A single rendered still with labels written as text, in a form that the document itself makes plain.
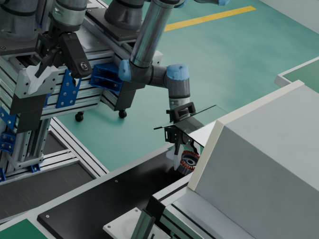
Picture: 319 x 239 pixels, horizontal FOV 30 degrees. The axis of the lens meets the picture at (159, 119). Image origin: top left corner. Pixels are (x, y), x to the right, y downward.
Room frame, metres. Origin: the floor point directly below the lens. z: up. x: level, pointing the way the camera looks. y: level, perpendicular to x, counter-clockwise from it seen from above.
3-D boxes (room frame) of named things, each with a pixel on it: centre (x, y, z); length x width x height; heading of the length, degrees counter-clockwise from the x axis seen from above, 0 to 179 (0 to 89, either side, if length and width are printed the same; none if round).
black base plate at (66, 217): (1.41, -0.13, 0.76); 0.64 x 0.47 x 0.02; 152
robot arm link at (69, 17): (1.29, 0.30, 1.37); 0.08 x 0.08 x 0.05
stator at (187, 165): (1.71, -0.15, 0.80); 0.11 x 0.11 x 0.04
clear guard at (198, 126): (1.55, -0.19, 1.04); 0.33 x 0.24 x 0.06; 62
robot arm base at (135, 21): (2.13, 0.27, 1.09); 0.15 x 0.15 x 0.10
